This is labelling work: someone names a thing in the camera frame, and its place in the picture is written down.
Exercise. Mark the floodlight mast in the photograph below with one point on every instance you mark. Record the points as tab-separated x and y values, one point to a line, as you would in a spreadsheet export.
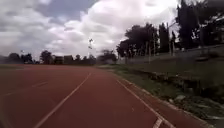
90	50

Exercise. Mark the red running track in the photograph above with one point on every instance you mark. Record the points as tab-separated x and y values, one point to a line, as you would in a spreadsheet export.
100	103

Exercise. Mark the low distant building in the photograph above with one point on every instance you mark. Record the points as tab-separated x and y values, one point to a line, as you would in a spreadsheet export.
63	59

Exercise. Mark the row of dark trees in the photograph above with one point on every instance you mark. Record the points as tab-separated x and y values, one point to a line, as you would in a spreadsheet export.
166	36

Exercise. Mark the grass verge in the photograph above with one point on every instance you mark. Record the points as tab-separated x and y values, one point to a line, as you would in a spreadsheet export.
173	80

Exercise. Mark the row of distant trees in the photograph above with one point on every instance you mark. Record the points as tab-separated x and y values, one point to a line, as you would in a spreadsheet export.
45	57

